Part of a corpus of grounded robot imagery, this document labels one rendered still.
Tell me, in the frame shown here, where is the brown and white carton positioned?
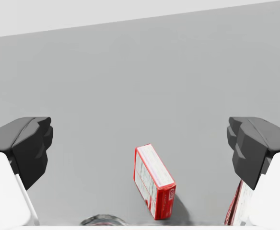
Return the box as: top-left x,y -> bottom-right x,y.
224,179 -> 254,226

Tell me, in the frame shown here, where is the red and white can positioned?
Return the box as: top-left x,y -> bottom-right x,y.
79,214 -> 127,226

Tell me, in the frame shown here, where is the red carton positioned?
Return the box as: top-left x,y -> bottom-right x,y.
133,143 -> 177,220

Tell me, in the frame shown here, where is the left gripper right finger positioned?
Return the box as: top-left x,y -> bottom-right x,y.
226,116 -> 280,227

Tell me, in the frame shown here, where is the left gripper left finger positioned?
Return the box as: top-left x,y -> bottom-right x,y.
0,116 -> 54,227

